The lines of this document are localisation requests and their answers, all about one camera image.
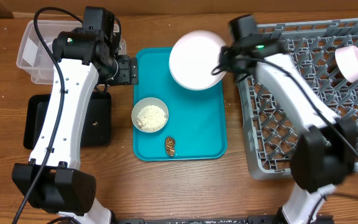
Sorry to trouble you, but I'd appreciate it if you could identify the pink round plate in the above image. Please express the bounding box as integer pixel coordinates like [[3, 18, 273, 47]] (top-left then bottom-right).
[[169, 30, 226, 91]]

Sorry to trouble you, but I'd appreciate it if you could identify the small pink bowl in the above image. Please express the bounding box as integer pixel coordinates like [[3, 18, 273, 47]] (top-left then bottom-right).
[[334, 45, 358, 83]]

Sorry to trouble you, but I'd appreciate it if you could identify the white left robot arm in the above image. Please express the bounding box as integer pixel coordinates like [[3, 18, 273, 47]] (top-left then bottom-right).
[[12, 6, 139, 223]]

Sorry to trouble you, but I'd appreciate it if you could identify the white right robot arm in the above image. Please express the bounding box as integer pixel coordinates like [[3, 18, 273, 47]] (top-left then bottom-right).
[[219, 14, 357, 223]]

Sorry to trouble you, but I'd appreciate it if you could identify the grey dishwasher rack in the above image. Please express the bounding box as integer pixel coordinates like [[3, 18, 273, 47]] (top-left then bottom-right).
[[221, 15, 358, 180]]

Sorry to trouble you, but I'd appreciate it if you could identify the clear plastic bin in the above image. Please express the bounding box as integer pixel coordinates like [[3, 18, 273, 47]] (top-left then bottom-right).
[[16, 19, 127, 85]]

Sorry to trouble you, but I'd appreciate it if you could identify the black plastic tray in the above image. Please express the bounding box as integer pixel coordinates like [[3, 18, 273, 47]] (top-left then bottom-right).
[[23, 92, 111, 150]]

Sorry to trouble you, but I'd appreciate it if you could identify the grey bowl with rice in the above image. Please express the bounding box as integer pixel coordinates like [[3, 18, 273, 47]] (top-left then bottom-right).
[[131, 97, 169, 133]]

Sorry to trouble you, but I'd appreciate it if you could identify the teal serving tray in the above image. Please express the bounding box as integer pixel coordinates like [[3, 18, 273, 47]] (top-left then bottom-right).
[[133, 47, 227, 161]]

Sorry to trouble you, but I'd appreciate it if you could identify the brown food scrap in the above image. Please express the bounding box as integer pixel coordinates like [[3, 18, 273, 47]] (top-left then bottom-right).
[[165, 137, 175, 157]]

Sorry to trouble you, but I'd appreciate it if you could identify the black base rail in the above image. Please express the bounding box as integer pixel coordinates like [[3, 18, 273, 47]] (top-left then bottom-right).
[[113, 214, 335, 224]]

